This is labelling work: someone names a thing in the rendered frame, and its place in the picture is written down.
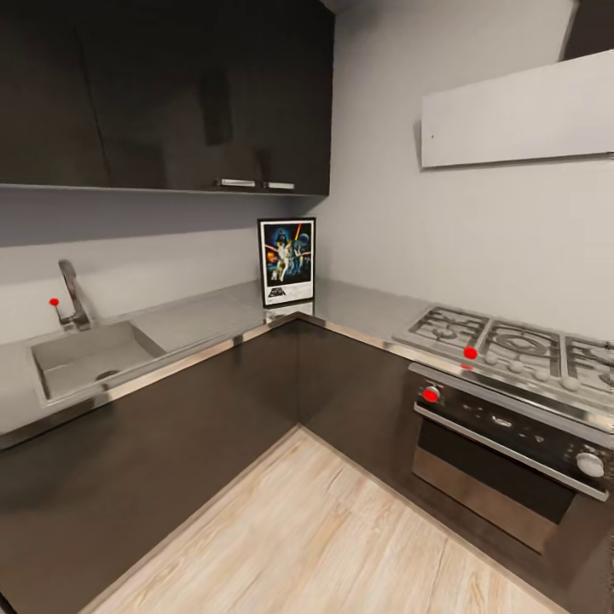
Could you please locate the poster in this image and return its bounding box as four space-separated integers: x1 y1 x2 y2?
257 217 316 309

